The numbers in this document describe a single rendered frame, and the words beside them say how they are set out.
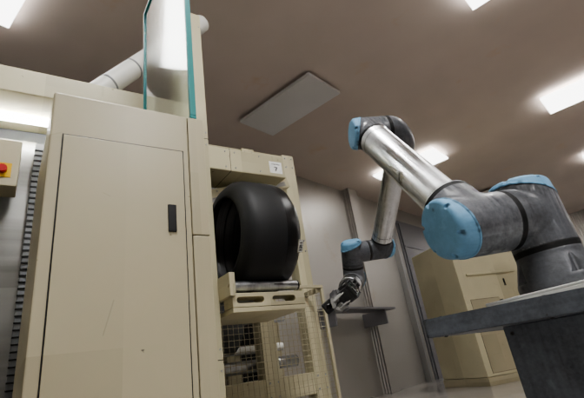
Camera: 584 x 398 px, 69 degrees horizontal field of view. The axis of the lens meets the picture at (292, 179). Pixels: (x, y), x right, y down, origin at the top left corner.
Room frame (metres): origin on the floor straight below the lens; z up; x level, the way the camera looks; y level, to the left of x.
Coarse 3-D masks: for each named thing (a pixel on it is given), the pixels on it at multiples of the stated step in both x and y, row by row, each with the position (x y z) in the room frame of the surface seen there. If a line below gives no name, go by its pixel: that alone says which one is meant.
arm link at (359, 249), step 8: (352, 240) 1.80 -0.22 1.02; (360, 240) 1.79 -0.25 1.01; (344, 248) 1.78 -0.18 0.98; (352, 248) 1.77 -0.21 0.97; (360, 248) 1.78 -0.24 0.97; (368, 248) 1.79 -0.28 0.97; (344, 256) 1.80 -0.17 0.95; (352, 256) 1.78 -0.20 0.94; (360, 256) 1.79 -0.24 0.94; (368, 256) 1.81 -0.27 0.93; (344, 264) 1.82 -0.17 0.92; (352, 264) 1.80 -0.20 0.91; (360, 264) 1.81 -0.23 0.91
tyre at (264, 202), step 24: (240, 192) 1.80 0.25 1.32; (264, 192) 1.82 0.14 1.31; (216, 216) 2.13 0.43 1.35; (240, 216) 1.79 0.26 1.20; (264, 216) 1.77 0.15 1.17; (288, 216) 1.84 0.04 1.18; (216, 240) 2.20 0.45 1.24; (240, 240) 1.80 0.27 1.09; (264, 240) 1.78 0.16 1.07; (288, 240) 1.85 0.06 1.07; (216, 264) 2.19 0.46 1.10; (240, 264) 1.83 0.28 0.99; (264, 264) 1.84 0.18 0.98; (288, 264) 1.91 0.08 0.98
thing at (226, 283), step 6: (222, 276) 1.79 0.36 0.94; (228, 276) 1.75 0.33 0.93; (234, 276) 1.75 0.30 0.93; (222, 282) 1.79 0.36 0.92; (228, 282) 1.75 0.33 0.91; (234, 282) 1.75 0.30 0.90; (222, 288) 1.79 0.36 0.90; (228, 288) 1.75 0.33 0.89; (234, 288) 1.75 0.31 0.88; (222, 294) 1.80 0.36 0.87; (228, 294) 1.76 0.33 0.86; (234, 294) 1.75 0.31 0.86; (222, 300) 1.82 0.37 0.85
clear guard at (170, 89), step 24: (168, 0) 1.23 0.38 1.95; (144, 24) 1.50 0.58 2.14; (168, 24) 1.23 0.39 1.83; (144, 48) 1.50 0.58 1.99; (168, 48) 1.24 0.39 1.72; (144, 72) 1.50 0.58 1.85; (168, 72) 1.25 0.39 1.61; (192, 72) 1.07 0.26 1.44; (144, 96) 1.50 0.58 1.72; (168, 96) 1.25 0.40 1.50; (192, 96) 1.07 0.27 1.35
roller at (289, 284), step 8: (288, 280) 1.97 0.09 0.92; (296, 280) 2.00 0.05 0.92; (240, 288) 1.81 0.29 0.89; (248, 288) 1.83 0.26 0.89; (256, 288) 1.86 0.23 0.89; (264, 288) 1.88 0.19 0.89; (272, 288) 1.91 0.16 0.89; (280, 288) 1.93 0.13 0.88; (288, 288) 1.96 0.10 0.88; (296, 288) 1.99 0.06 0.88
